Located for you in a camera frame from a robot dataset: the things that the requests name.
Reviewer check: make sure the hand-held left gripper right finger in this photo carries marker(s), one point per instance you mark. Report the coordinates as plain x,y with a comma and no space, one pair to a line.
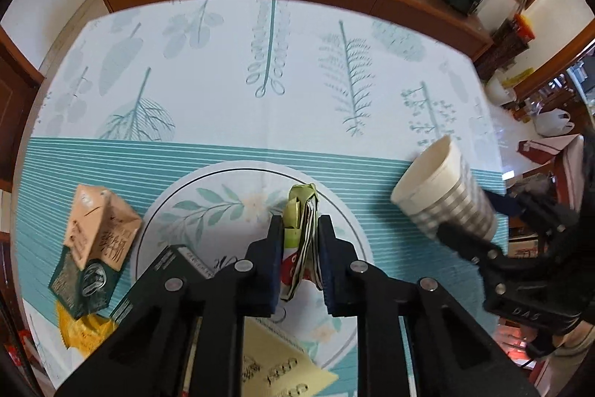
325,262

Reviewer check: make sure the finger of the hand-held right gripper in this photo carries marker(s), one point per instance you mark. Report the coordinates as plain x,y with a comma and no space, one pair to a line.
504,204
469,246

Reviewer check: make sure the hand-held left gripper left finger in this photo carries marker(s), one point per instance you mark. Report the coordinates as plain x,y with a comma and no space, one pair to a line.
275,262

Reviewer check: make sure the green white packet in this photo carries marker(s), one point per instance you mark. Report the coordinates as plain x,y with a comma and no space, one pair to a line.
302,234

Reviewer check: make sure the checked paper cup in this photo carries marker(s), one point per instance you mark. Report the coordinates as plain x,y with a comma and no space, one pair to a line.
441,192

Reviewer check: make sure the person's right forearm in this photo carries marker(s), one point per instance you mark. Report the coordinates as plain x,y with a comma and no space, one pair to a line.
571,355

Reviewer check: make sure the red box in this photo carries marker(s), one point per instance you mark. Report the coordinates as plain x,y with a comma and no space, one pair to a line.
544,148

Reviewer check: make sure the white plastic bag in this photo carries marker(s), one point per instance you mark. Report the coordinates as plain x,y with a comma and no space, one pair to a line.
553,121

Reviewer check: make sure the yellow paper envelope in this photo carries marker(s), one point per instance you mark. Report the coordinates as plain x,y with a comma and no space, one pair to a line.
279,364

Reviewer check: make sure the black printed box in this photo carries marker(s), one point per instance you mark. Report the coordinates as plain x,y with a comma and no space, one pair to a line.
162,267

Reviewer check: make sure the leaf print tablecloth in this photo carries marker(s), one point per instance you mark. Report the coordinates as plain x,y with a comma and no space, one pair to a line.
232,122

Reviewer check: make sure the tan carton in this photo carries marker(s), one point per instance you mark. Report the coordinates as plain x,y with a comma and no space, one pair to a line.
100,229

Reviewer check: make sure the dark green packet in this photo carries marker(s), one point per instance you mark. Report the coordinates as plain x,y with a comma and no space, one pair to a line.
79,290

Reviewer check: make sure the yellow wrapper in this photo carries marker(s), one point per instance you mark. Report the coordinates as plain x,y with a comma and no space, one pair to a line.
83,332

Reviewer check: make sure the wooden door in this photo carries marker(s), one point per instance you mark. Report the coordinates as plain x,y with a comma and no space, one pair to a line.
14,108

